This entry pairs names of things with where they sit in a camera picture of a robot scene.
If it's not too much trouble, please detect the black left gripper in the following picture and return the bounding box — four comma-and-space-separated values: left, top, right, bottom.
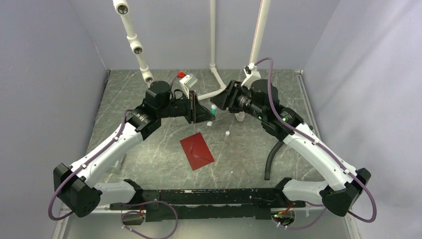
158, 90, 215, 124

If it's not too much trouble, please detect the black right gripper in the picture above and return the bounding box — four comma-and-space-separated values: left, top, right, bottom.
210, 80, 265, 121

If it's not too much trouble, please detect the green white glue stick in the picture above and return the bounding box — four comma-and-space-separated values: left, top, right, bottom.
210, 104, 218, 116

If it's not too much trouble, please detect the red paper envelope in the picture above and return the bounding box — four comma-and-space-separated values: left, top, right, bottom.
180, 132, 214, 171

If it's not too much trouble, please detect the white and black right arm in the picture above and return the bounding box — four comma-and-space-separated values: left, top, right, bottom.
210, 79, 371, 217

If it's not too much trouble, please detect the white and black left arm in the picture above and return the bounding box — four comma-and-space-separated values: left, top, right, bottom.
50, 81, 215, 218

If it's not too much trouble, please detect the green white small box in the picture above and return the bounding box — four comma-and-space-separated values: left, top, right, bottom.
110, 160, 124, 170

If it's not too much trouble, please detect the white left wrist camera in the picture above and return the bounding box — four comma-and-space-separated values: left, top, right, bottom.
179, 72, 198, 98

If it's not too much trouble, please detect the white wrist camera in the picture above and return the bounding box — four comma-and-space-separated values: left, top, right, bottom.
241, 63, 261, 88
179, 72, 198, 98

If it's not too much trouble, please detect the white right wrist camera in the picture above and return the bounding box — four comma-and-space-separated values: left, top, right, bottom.
241, 63, 261, 88

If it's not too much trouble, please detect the black corrugated hose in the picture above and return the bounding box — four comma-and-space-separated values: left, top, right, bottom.
264, 141, 284, 181

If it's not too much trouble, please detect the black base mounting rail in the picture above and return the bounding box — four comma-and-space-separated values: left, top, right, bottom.
109, 188, 305, 222

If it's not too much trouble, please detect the white PVC pipe frame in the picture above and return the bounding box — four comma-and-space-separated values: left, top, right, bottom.
112, 0, 271, 100

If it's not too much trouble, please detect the aluminium extrusion frame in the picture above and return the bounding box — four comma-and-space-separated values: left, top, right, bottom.
52, 205, 70, 239

